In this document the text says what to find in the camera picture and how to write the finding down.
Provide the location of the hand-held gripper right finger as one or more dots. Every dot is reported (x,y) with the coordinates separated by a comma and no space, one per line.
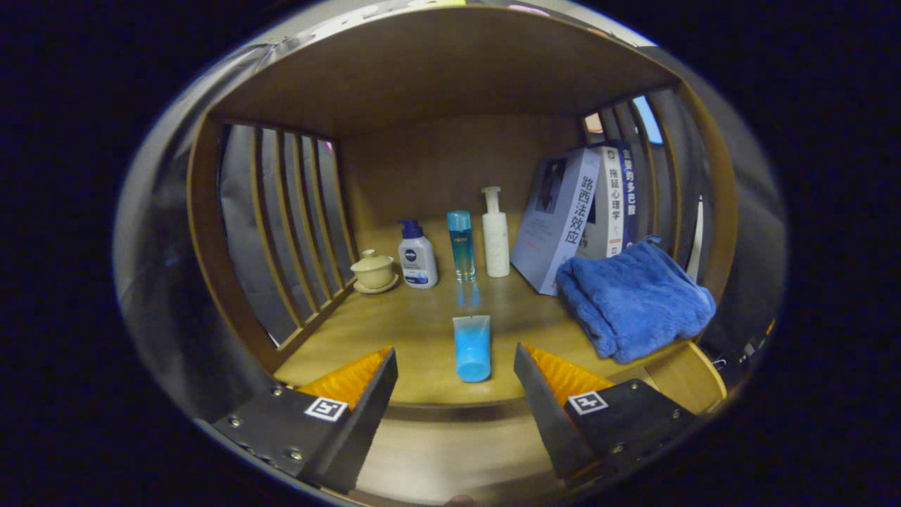
(545,415)

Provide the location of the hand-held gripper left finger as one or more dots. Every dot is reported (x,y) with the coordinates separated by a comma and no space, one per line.
(359,422)

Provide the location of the blue tube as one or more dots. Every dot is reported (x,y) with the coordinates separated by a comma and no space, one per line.
(471,348)

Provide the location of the wooden countertop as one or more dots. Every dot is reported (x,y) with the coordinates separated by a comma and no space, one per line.
(422,331)

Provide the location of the wooden cabinet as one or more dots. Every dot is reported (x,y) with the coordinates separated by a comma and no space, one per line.
(436,70)

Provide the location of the blue towel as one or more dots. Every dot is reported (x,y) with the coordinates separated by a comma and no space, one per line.
(633,303)

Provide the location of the beige lidded teacup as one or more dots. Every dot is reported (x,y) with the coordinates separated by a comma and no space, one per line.
(373,271)

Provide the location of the white bottle with blue cap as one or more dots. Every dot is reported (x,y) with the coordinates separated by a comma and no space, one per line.
(417,260)

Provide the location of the white pump bottle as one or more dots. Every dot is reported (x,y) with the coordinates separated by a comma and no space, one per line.
(496,243)

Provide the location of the pale purple book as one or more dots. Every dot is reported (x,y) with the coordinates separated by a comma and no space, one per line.
(556,225)

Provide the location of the clear blue bottle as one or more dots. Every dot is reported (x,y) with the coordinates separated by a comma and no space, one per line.
(460,243)

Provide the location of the white spine book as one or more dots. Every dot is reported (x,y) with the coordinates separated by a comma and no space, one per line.
(612,204)

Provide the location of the dark blue book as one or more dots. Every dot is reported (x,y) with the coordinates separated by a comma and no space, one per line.
(631,197)

